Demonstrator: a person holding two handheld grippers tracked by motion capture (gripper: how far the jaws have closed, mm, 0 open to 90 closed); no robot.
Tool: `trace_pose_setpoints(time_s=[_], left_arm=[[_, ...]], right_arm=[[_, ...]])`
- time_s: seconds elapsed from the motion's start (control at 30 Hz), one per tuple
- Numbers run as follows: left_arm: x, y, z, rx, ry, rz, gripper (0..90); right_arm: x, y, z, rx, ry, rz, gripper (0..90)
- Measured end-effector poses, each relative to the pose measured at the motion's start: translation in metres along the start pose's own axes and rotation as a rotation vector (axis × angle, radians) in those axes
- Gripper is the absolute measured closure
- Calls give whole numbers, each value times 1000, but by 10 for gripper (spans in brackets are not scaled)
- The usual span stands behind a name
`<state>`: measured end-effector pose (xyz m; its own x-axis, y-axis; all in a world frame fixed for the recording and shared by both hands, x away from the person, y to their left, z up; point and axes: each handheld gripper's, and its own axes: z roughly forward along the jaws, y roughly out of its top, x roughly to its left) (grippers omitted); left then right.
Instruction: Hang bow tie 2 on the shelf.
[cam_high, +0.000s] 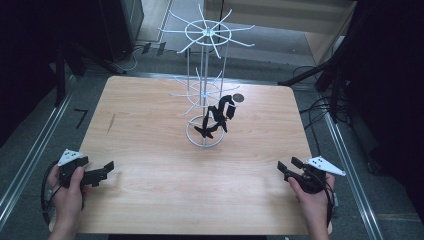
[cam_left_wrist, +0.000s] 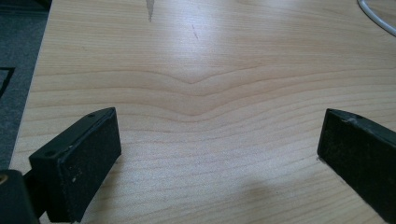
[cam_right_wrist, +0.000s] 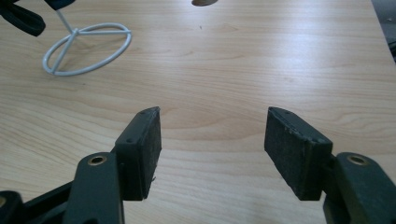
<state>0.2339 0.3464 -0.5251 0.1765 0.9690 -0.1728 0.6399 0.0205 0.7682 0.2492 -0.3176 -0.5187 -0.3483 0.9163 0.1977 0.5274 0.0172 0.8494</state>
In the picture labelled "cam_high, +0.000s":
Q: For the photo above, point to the black bow tie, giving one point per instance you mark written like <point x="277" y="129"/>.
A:
<point x="226" y="108"/>
<point x="205" y="128"/>

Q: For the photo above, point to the person's right hand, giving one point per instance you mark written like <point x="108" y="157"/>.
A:
<point x="311" y="206"/>

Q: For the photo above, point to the metal floor rail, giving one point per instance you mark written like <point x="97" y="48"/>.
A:
<point x="353" y="180"/>
<point x="36" y="146"/>

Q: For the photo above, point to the black power plug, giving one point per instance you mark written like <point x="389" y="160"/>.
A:
<point x="146" y="48"/>
<point x="161" y="48"/>

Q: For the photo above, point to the person's left hand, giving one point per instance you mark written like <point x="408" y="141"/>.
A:
<point x="68" y="203"/>

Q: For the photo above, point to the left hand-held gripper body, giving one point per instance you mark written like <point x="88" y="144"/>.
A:
<point x="68" y="166"/>

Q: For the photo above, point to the dark round table grommet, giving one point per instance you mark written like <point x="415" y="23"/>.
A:
<point x="239" y="97"/>

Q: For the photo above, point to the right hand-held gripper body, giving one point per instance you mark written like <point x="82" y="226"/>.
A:
<point x="311" y="181"/>

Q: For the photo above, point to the black stand legs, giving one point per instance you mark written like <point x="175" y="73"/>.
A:
<point x="61" y="70"/>
<point x="328" y="73"/>

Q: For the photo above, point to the black cabinet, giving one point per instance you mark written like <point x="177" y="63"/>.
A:
<point x="121" y="26"/>

